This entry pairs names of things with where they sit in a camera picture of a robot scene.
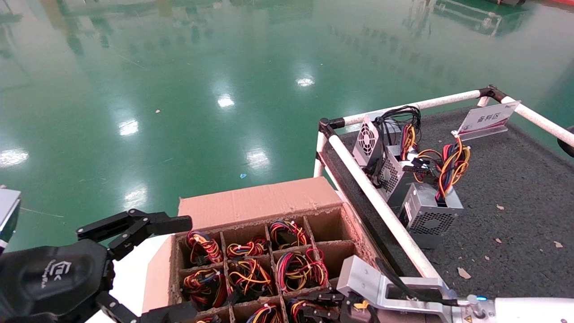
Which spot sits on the black rounded knob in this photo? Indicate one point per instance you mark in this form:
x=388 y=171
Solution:
x=567 y=142

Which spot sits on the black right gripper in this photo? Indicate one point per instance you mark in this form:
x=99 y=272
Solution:
x=358 y=314

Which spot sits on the brown cardboard divider box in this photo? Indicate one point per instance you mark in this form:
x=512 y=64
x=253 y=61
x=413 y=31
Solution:
x=260 y=202

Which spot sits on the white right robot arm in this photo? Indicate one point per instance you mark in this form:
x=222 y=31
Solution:
x=529 y=310

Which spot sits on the large brown cardboard scrap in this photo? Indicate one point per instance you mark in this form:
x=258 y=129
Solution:
x=464 y=272

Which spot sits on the mesh sided power supply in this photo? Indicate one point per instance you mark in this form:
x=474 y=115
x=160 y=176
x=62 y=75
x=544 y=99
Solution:
x=390 y=172

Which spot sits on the white table under cardboard box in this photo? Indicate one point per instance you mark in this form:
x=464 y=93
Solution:
x=130 y=278

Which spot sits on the clear acrylic sign placard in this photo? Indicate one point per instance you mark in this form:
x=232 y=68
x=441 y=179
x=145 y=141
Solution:
x=486 y=117

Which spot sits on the white pipe table frame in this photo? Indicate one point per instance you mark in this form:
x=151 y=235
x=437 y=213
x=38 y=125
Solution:
x=358 y=172

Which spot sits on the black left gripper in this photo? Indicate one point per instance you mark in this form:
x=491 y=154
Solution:
x=49 y=280

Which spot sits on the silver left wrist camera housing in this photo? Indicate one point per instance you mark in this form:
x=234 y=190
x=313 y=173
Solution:
x=8 y=215

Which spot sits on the dark grey felt table mat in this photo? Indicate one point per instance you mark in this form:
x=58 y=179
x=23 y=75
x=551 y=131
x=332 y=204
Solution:
x=515 y=188

